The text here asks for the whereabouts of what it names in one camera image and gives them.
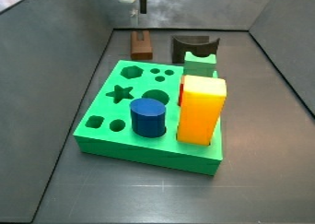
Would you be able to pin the brown square-circle object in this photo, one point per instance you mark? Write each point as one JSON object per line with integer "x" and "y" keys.
{"x": 140, "y": 46}

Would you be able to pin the blue cylinder block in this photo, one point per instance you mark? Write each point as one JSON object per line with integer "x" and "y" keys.
{"x": 148, "y": 117}

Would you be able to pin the dark curved fixture stand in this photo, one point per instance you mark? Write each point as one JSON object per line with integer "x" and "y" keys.
{"x": 195, "y": 44}

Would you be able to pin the green notched block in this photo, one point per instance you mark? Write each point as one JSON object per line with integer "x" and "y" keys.
{"x": 200, "y": 66}

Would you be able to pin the yellow rectangular block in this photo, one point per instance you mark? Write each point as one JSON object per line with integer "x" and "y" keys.
{"x": 203, "y": 97}

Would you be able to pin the green shape-sorter base block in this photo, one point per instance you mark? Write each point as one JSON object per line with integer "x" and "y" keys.
{"x": 104, "y": 132}

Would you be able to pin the red block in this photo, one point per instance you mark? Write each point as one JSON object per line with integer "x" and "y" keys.
{"x": 179, "y": 101}

